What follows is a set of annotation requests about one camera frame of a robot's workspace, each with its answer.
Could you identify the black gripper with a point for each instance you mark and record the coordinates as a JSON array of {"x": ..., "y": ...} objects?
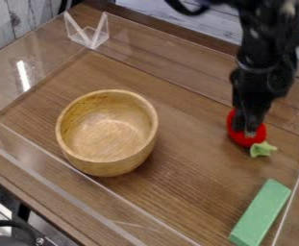
[{"x": 256, "y": 87}]

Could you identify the red felt strawberry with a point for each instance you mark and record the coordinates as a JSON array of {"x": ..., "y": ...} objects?
[{"x": 256, "y": 144}]

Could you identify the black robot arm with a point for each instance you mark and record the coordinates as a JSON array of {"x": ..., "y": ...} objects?
[{"x": 265, "y": 60}]

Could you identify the light wooden bowl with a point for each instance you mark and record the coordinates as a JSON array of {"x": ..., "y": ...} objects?
[{"x": 105, "y": 132}]

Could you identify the green foam block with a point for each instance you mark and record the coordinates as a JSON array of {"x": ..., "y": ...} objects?
[{"x": 260, "y": 214}]

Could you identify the black table leg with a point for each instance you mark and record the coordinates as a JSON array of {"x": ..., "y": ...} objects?
[{"x": 22, "y": 212}]

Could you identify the clear acrylic corner bracket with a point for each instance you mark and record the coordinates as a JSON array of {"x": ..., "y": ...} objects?
[{"x": 88, "y": 37}]

